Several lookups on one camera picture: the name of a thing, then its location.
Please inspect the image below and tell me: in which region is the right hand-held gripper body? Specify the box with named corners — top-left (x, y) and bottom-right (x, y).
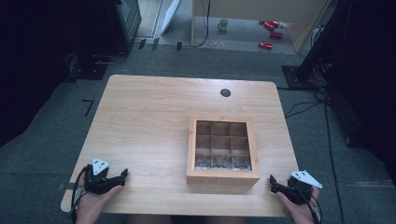
top-left (285, 169), bottom-right (323, 205)

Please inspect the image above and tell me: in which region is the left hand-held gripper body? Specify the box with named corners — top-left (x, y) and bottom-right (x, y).
top-left (83, 158), bottom-right (118, 196)

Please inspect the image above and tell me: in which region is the wooden box with glass lid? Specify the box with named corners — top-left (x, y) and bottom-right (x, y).
top-left (186, 116), bottom-right (262, 188)

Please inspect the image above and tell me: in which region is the person's right hand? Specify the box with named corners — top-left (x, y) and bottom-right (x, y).
top-left (276, 186), bottom-right (321, 224)

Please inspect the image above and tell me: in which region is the person's left hand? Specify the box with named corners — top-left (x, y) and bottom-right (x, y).
top-left (75, 175), bottom-right (124, 224)

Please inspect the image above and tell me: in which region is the dark monitor cabinet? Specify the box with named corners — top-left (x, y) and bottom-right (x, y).
top-left (104, 0), bottom-right (143, 54)

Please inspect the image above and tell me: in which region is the wooden shelf unit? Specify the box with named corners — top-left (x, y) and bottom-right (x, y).
top-left (191, 0), bottom-right (332, 54)

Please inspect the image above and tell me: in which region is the white curved panel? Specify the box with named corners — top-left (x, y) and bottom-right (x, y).
top-left (160, 0), bottom-right (182, 35)

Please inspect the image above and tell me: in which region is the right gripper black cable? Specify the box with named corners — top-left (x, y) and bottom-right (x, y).
top-left (288, 176), bottom-right (323, 224)

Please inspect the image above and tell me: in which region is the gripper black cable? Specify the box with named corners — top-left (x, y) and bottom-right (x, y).
top-left (70, 164), bottom-right (92, 224)
top-left (288, 176), bottom-right (323, 224)

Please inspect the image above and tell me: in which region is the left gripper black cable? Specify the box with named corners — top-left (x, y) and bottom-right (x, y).
top-left (70, 164), bottom-right (92, 224)

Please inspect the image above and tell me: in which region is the black floor cable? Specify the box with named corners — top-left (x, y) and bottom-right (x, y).
top-left (284, 87), bottom-right (345, 224)
top-left (92, 43), bottom-right (138, 65)

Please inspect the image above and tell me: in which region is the black stand base plate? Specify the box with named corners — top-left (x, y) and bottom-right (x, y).
top-left (281, 64), bottom-right (326, 91)
top-left (65, 61), bottom-right (110, 82)

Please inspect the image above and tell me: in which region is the black hanging cable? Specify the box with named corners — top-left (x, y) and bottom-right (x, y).
top-left (181, 0), bottom-right (211, 49)

